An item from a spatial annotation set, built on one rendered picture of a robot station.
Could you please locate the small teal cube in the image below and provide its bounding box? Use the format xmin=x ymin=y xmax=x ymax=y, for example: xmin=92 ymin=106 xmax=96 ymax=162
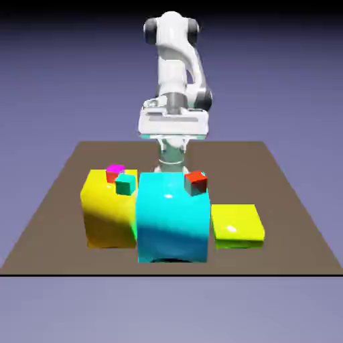
xmin=115 ymin=173 xmax=137 ymax=196

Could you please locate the large yellow box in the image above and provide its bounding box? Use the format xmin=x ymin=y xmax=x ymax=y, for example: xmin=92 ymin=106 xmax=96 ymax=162
xmin=80 ymin=168 xmax=139 ymax=249

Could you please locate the flat lime yellow box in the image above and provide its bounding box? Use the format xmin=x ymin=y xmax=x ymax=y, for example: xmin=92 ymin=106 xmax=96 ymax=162
xmin=210 ymin=204 xmax=266 ymax=250

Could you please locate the small red cube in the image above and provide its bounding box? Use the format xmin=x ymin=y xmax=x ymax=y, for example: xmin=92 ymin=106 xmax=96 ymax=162
xmin=184 ymin=170 xmax=208 ymax=197

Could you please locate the small magenta cube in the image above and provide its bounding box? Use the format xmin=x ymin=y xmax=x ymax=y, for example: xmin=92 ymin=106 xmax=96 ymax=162
xmin=105 ymin=163 xmax=126 ymax=185

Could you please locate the large cyan box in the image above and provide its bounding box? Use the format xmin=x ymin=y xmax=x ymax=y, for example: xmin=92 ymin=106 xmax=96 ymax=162
xmin=135 ymin=171 xmax=210 ymax=264

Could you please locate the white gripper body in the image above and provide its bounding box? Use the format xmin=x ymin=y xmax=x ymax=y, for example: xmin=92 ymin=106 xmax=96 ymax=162
xmin=137 ymin=107 xmax=210 ymax=141

